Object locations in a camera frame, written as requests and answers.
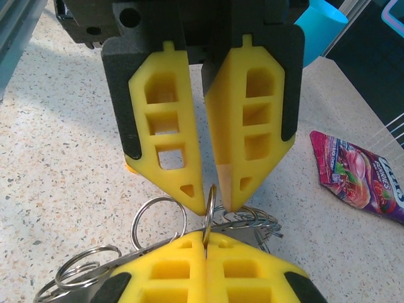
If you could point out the small silver keyring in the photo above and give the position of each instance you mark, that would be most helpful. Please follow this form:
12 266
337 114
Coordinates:
235 217
268 225

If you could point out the red candy bag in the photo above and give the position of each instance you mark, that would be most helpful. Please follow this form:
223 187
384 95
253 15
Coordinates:
356 176

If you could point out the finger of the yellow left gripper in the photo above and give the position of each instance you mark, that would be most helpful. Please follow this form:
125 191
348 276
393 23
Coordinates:
189 132
227 132

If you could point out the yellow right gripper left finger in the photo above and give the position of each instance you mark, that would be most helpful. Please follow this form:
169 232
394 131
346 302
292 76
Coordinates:
164 271

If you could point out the aluminium frame long rail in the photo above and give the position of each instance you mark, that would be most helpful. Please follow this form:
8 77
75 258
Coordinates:
15 28

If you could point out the blue plastic goblet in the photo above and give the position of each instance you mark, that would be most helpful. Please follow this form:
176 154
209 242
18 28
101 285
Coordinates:
318 31

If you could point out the silver split keyring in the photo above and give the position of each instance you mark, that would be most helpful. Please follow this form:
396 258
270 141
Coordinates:
210 202

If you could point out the large silver keyring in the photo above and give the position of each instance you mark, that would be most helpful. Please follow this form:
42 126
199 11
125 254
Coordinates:
61 276
138 217

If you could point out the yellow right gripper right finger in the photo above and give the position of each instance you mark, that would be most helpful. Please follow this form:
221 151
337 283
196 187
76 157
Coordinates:
252 271

